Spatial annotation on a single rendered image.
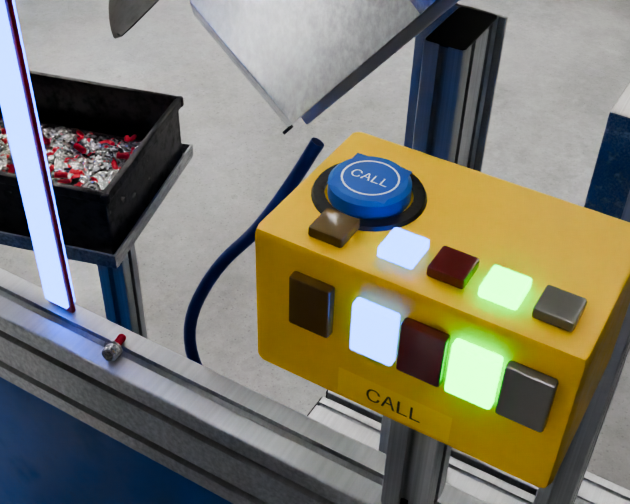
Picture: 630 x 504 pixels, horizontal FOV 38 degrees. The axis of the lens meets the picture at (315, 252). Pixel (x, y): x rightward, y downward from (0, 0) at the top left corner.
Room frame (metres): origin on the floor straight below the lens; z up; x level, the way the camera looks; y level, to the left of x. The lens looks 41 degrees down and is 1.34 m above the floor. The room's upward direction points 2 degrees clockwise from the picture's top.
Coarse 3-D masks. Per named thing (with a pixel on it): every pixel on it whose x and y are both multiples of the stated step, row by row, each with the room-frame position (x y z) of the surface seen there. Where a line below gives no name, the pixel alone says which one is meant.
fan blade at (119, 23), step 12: (120, 0) 0.83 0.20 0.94; (132, 0) 0.82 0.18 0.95; (144, 0) 0.80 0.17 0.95; (156, 0) 0.79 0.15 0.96; (120, 12) 0.81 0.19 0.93; (132, 12) 0.80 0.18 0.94; (144, 12) 0.79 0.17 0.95; (120, 24) 0.80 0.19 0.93; (132, 24) 0.78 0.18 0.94; (120, 36) 0.78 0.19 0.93
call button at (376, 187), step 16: (352, 160) 0.36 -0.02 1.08; (368, 160) 0.36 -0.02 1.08; (384, 160) 0.37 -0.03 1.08; (336, 176) 0.35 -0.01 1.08; (352, 176) 0.35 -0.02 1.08; (368, 176) 0.35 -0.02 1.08; (384, 176) 0.35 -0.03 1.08; (400, 176) 0.35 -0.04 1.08; (336, 192) 0.34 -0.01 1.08; (352, 192) 0.34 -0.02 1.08; (368, 192) 0.34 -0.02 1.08; (384, 192) 0.34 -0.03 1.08; (400, 192) 0.34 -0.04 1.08; (336, 208) 0.34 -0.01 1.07; (352, 208) 0.33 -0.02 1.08; (368, 208) 0.33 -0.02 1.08; (384, 208) 0.33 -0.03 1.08; (400, 208) 0.34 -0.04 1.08
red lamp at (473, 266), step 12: (444, 252) 0.30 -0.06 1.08; (456, 252) 0.30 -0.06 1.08; (432, 264) 0.29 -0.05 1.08; (444, 264) 0.29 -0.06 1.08; (456, 264) 0.30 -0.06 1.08; (468, 264) 0.30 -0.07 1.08; (432, 276) 0.29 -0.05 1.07; (444, 276) 0.29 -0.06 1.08; (456, 276) 0.29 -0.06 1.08; (468, 276) 0.29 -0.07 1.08
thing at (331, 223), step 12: (324, 216) 0.33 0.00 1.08; (336, 216) 0.33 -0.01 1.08; (348, 216) 0.33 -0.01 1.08; (312, 228) 0.32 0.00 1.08; (324, 228) 0.32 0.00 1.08; (336, 228) 0.32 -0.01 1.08; (348, 228) 0.32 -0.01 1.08; (324, 240) 0.31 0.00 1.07; (336, 240) 0.31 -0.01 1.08; (348, 240) 0.32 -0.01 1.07
